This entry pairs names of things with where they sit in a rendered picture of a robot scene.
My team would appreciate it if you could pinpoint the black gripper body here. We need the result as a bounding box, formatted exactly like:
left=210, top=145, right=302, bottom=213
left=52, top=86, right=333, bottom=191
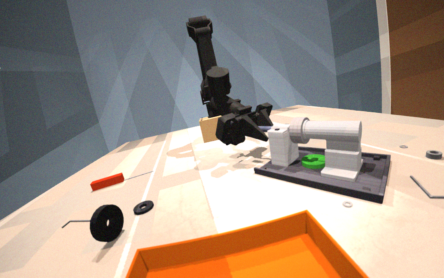
left=215, top=98, right=273, bottom=143

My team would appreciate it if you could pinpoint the green disc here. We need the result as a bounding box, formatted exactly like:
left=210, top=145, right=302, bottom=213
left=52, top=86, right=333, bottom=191
left=302, top=154, right=325, bottom=169

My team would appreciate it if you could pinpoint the black disc with centre hole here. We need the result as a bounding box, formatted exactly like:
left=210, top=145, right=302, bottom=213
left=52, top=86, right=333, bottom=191
left=90, top=204, right=124, bottom=242

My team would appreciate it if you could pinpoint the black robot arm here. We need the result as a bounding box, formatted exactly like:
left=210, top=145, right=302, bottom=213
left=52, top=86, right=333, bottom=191
left=186, top=15, right=246, bottom=146

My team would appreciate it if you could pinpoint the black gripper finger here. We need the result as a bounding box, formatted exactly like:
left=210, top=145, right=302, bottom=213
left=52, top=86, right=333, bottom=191
left=234, top=115, right=268, bottom=142
left=256, top=109, right=274, bottom=126

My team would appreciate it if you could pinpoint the black rubber washer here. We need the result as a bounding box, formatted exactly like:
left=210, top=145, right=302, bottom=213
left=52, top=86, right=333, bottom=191
left=133, top=200, right=154, bottom=215

